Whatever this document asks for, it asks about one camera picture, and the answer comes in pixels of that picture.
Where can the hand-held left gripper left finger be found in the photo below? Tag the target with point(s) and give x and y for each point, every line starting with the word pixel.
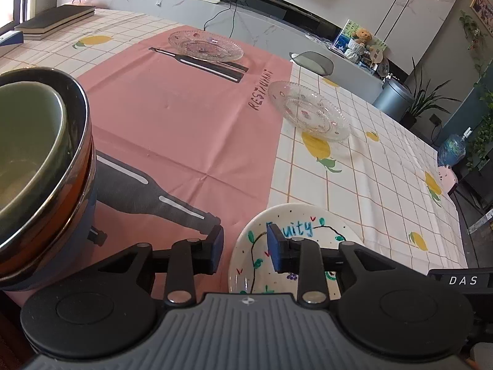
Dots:
pixel 215 247

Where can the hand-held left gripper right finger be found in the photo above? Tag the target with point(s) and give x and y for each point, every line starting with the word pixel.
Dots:
pixel 274 250

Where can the white fruit-print plate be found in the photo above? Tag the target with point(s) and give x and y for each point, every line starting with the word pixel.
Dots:
pixel 239 263

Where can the blue steel bowl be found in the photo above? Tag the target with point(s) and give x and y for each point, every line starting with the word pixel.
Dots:
pixel 73 254

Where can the clear glass plate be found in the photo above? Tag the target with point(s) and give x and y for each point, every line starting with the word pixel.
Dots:
pixel 308 111
pixel 204 46

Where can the orange steel bowl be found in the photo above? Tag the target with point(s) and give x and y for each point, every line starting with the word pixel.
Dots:
pixel 77 123

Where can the green ceramic bowl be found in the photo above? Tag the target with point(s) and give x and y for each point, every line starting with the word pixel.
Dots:
pixel 27 142

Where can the pink bottle-print placemat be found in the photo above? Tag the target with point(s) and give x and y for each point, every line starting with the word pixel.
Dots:
pixel 173 123

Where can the blue water jug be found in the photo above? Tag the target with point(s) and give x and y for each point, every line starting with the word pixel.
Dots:
pixel 452 150

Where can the large leafy plant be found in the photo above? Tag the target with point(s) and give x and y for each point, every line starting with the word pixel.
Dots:
pixel 483 131

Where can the white stool with grey seat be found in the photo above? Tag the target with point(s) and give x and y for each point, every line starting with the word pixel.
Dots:
pixel 314 61

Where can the grey metal trash can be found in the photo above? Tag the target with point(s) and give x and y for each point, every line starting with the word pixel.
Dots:
pixel 393 98

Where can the potted long-leaf plant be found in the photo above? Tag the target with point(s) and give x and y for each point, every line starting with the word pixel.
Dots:
pixel 421 102

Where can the decorative plate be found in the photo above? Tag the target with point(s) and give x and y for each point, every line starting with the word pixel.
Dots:
pixel 383 67

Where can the round paper fan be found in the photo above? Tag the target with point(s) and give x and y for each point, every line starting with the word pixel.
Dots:
pixel 377 54

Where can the teddy bear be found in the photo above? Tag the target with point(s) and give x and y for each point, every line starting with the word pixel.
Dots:
pixel 358 44

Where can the blue picture board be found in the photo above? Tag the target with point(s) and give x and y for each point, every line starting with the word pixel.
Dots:
pixel 342 36

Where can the hanging vine plant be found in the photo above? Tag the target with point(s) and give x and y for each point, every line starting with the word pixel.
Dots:
pixel 472 31

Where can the thin grey book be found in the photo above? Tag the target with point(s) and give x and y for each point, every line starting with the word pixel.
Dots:
pixel 42 31

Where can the white and blue box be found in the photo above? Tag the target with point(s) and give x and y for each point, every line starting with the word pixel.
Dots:
pixel 11 38

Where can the wall socket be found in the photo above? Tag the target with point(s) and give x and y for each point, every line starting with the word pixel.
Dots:
pixel 435 119

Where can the framed wall picture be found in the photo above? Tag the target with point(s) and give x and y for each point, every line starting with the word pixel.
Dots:
pixel 483 11

